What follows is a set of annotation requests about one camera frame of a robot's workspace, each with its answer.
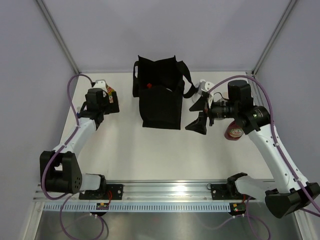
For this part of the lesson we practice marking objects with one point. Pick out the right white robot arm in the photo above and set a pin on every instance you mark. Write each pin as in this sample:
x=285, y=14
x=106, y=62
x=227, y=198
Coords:
x=291, y=190

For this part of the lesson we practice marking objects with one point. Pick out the white slotted cable duct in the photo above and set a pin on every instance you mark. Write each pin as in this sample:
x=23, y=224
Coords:
x=141, y=207

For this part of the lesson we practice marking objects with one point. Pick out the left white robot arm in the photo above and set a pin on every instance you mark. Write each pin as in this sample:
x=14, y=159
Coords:
x=59, y=168

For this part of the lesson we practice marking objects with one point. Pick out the left aluminium frame post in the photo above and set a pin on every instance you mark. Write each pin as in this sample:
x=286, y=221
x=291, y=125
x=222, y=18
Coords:
x=41, y=4

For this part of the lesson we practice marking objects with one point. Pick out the yellow dish soap bottle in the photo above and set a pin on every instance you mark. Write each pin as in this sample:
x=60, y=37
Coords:
x=109, y=90

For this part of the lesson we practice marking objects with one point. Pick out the dark red Fairy bottle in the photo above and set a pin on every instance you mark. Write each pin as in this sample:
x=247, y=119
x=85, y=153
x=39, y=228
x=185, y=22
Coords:
x=233, y=132

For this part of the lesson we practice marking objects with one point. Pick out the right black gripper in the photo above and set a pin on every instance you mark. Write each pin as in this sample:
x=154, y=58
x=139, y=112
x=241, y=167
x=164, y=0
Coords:
x=199, y=125

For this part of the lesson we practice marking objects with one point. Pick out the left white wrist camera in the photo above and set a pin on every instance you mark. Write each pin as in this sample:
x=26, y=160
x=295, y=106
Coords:
x=101, y=83

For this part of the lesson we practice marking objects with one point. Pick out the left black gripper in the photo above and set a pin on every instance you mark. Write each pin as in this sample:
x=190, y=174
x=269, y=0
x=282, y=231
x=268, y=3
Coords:
x=114, y=108

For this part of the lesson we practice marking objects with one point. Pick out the orange bottle blue cap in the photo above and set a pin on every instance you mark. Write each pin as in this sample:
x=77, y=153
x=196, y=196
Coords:
x=78, y=111

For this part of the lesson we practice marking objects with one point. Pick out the black canvas tote bag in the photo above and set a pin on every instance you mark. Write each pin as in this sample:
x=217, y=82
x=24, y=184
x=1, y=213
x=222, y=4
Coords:
x=159, y=108

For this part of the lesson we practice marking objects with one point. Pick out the grey-green pump bottle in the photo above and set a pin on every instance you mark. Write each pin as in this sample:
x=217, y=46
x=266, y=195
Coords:
x=223, y=98

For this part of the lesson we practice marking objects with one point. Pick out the silver metal bottle white cap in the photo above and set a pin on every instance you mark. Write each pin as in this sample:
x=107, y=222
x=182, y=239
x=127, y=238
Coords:
x=198, y=92

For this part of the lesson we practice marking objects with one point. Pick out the aluminium frame post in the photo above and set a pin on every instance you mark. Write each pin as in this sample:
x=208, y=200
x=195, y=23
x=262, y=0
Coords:
x=41, y=4
x=274, y=35

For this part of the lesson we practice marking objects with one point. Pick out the right aluminium frame post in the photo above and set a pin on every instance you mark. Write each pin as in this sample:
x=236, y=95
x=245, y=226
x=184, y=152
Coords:
x=274, y=35

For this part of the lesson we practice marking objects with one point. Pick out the aluminium mounting rail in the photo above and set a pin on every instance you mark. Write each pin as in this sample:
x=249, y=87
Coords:
x=165, y=191

